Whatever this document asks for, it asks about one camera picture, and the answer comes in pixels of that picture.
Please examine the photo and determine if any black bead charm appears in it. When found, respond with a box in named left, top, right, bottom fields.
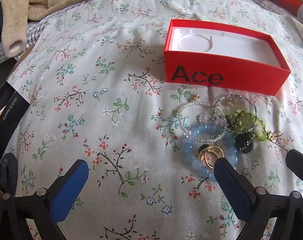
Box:
left=235, top=134, right=254, bottom=153

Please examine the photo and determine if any black phone box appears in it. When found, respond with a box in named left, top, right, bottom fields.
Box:
left=0, top=81, right=31, bottom=177

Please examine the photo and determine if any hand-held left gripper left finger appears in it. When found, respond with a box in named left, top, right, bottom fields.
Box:
left=0, top=159, right=89, bottom=240

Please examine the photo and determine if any green bead bracelet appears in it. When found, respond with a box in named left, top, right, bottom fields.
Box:
left=226, top=109, right=273, bottom=142

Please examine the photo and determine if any red cardboard box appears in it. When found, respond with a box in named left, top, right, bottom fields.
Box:
left=163, top=19, right=291, bottom=96

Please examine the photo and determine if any floral bed sheet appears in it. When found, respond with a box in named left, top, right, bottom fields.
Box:
left=7, top=0, right=303, bottom=240

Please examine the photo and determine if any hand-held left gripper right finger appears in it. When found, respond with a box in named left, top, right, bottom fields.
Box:
left=213, top=157, right=303, bottom=240

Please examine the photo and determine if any blue bead bracelet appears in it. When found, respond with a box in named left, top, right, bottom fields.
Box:
left=183, top=122, right=239, bottom=182

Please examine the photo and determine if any dark round object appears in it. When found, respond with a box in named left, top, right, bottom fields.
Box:
left=0, top=152, right=18, bottom=198

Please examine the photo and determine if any plain gold ring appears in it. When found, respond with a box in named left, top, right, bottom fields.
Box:
left=205, top=147, right=224, bottom=168

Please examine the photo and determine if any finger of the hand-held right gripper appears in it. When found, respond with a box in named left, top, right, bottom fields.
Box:
left=286, top=149, right=303, bottom=188

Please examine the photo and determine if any beige fleece garment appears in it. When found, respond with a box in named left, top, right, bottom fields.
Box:
left=0, top=0, right=129, bottom=58

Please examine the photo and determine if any clear bead bracelet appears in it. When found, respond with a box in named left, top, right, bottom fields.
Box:
left=178, top=102, right=228, bottom=142

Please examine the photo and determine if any thin multicolour bead bracelet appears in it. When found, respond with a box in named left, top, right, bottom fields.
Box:
left=213, top=94, right=258, bottom=133

